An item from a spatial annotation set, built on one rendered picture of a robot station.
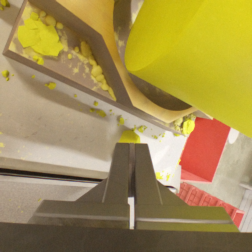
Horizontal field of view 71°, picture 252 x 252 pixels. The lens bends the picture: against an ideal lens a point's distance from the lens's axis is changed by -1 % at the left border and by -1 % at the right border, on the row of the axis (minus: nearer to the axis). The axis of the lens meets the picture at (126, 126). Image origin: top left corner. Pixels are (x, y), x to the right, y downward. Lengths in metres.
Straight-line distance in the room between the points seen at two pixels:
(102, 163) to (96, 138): 0.02
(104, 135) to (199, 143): 1.00
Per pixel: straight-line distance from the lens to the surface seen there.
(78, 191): 0.17
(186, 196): 2.44
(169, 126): 0.17
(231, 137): 2.53
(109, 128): 0.16
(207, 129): 1.14
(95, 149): 0.16
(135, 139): 0.16
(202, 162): 1.11
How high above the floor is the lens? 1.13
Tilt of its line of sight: 49 degrees down
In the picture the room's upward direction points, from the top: 110 degrees clockwise
